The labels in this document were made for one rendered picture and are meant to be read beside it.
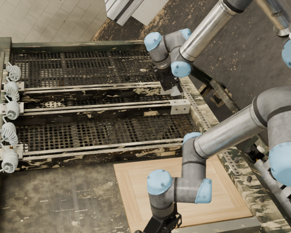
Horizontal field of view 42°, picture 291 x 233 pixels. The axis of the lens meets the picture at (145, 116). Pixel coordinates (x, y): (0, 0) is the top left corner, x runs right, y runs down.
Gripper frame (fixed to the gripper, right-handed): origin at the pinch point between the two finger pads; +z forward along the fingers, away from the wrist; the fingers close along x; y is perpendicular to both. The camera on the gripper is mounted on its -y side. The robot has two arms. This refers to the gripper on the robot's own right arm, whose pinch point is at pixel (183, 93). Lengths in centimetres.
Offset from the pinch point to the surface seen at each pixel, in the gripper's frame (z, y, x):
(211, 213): 35, 8, 44
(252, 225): 39, -6, 53
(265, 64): 113, -67, -121
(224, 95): 115, -25, -106
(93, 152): 10, 53, 4
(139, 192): 22, 36, 28
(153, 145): 25.3, 26.0, 0.3
